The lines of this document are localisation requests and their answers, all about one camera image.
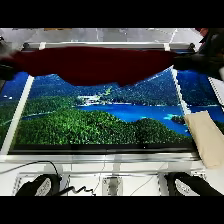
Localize black cable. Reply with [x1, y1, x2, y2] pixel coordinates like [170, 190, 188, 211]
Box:
[0, 160, 97, 197]

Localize dark red garment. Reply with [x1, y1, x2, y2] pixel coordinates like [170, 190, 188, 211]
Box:
[9, 46, 178, 88]

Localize beige folded garment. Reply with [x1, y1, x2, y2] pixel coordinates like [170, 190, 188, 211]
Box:
[183, 110, 224, 170]

